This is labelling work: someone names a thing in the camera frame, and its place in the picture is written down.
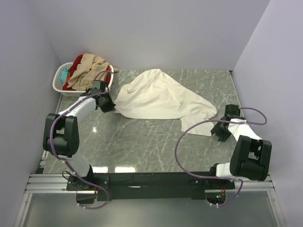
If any cream white t-shirt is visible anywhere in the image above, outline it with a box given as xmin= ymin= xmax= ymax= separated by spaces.
xmin=115 ymin=69 xmax=217 ymax=136

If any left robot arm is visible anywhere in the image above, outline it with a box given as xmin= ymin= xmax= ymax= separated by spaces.
xmin=43 ymin=80 xmax=115 ymax=190

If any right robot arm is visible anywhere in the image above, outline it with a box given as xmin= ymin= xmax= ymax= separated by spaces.
xmin=208 ymin=104 xmax=272 ymax=189

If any beige t-shirt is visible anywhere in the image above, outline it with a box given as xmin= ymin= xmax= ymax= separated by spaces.
xmin=67 ymin=53 xmax=111 ymax=91

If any red t-shirt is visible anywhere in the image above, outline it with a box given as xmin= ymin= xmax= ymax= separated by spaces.
xmin=62 ymin=54 xmax=112 ymax=92

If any teal garment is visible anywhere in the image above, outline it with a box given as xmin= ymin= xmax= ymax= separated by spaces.
xmin=60 ymin=68 xmax=70 ymax=84

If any white plastic laundry basket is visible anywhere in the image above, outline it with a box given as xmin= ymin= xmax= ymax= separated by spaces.
xmin=53 ymin=59 xmax=117 ymax=97

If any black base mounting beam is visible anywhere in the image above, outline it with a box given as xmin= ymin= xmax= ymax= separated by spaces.
xmin=65 ymin=172 xmax=236 ymax=204

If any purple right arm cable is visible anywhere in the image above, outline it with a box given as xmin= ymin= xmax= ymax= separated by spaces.
xmin=175 ymin=107 xmax=267 ymax=209

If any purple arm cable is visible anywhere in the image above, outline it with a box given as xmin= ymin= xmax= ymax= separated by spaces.
xmin=49 ymin=70 xmax=119 ymax=210
xmin=175 ymin=107 xmax=267 ymax=209

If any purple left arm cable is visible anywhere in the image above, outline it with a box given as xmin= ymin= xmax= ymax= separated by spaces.
xmin=49 ymin=70 xmax=119 ymax=210

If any aluminium frame rail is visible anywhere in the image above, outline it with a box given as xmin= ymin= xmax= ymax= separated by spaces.
xmin=25 ymin=174 xmax=275 ymax=193

